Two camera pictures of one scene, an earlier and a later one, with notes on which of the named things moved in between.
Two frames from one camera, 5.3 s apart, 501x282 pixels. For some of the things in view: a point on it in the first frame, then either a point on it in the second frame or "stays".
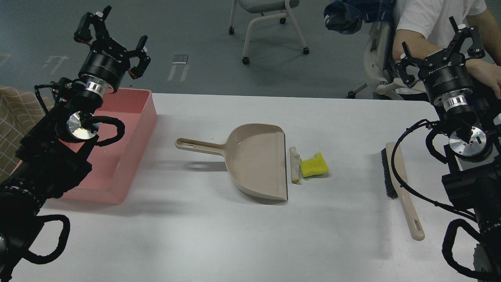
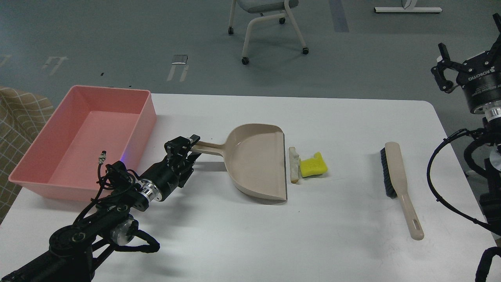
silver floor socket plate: x=180 y=58 stays
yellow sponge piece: x=316 y=165 stays
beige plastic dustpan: x=255 y=154 stays
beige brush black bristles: x=394 y=190 stays
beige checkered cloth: x=19 y=110 stays
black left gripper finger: x=83 y=33 → x=191 y=158
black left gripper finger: x=136 y=71 → x=176 y=148
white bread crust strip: x=294 y=158 stays
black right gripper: x=446 y=77 → x=479 y=76
